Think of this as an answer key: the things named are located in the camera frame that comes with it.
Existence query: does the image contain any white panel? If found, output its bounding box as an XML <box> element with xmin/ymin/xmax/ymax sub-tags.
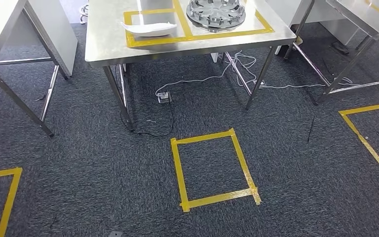
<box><xmin>265</xmin><ymin>0</ymin><xmax>360</xmax><ymax>56</ymax></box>

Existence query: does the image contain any grey floor socket box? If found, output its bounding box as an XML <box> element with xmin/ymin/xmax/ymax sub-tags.
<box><xmin>157</xmin><ymin>92</ymin><xmax>172</xmax><ymax>104</ymax></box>

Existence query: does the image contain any white curved plastic part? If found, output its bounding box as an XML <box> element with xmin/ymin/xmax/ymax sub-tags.
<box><xmin>120</xmin><ymin>21</ymin><xmax>178</xmax><ymax>37</ymax></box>

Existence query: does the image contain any thin black cable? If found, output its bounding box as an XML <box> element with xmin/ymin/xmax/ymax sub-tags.
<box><xmin>120</xmin><ymin>65</ymin><xmax>176</xmax><ymax>137</ymax></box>

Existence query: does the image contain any white cable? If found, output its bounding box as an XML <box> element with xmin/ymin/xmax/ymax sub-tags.
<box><xmin>155</xmin><ymin>50</ymin><xmax>379</xmax><ymax>96</ymax></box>

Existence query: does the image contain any black round stool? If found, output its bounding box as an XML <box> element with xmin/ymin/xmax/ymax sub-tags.
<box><xmin>79</xmin><ymin>3</ymin><xmax>89</xmax><ymax>25</ymax></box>

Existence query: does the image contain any large yellow tape square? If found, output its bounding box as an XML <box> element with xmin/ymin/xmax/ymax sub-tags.
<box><xmin>173</xmin><ymin>0</ymin><xmax>274</xmax><ymax>41</ymax></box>

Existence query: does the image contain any small yellow tape square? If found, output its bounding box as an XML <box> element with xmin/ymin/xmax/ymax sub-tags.
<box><xmin>123</xmin><ymin>0</ymin><xmax>194</xmax><ymax>49</ymax></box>

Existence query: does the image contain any grey plastic wheel hubcap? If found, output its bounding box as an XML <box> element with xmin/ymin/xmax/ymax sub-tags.
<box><xmin>186</xmin><ymin>0</ymin><xmax>246</xmax><ymax>33</ymax></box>

